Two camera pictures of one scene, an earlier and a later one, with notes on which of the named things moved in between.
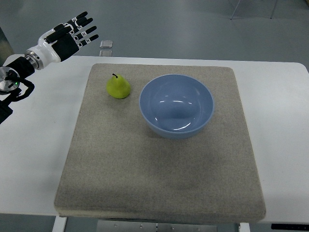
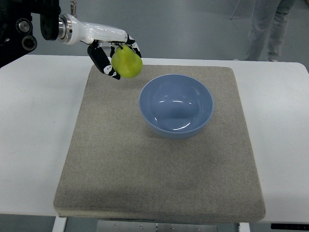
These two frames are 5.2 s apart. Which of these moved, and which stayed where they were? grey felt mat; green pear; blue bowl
Moved: green pear
Stayed: blue bowl; grey felt mat
